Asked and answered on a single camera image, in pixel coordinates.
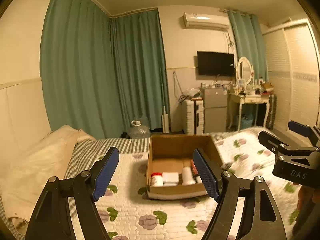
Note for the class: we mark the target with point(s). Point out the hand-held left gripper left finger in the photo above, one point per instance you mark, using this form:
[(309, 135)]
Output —
[(106, 172)]

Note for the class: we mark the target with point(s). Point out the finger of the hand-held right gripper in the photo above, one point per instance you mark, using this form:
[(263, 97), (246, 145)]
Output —
[(270, 140), (300, 126)]

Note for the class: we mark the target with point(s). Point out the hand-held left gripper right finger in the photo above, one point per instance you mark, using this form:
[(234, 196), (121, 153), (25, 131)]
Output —
[(206, 175)]

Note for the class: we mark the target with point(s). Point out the white cylindrical bottle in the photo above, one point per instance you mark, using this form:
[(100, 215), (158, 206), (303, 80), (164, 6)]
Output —
[(188, 176)]

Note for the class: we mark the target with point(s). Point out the brown cardboard box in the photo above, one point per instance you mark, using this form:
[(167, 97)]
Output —
[(175, 189)]

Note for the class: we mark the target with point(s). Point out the white power bank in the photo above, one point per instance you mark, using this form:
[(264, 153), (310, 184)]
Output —
[(170, 177)]

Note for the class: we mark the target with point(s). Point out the white bottle with red cap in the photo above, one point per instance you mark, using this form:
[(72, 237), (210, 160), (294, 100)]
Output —
[(157, 180)]

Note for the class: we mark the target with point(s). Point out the person's right hand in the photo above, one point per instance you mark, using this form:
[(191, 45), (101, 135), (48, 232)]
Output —
[(306, 195)]

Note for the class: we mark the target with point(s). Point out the blue basket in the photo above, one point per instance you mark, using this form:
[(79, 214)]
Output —
[(246, 122)]

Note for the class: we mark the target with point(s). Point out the white dressing table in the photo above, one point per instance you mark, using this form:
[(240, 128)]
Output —
[(247, 99)]

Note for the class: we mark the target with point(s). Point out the cream louvred wardrobe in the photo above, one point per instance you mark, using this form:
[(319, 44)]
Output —
[(295, 80)]

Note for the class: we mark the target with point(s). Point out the clear water jug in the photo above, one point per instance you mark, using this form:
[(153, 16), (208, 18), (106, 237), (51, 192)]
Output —
[(138, 131)]

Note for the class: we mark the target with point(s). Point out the white floral quilt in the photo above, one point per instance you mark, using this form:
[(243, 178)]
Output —
[(162, 210)]

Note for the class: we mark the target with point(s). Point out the white drawer cabinet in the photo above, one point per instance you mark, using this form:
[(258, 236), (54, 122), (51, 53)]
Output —
[(190, 117)]

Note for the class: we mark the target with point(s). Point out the silver fridge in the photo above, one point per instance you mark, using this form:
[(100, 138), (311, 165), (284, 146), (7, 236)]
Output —
[(214, 110)]

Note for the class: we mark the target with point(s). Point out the beige blanket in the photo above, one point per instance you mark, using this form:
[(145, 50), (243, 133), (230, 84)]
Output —
[(37, 160)]

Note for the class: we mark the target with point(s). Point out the oval white framed mirror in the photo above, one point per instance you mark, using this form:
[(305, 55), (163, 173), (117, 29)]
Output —
[(245, 71)]

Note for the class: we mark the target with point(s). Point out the clear plastic bag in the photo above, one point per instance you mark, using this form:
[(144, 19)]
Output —
[(192, 92)]

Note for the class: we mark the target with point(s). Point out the narrow teal curtain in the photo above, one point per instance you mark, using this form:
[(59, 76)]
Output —
[(247, 42)]

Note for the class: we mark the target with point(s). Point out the wide teal curtain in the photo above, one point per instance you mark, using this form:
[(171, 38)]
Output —
[(87, 67)]

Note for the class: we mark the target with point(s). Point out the white air conditioner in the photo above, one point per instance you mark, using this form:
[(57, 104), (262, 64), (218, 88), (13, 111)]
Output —
[(205, 21)]

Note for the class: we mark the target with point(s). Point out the black wall television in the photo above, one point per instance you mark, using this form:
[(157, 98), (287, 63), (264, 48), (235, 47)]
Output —
[(215, 63)]

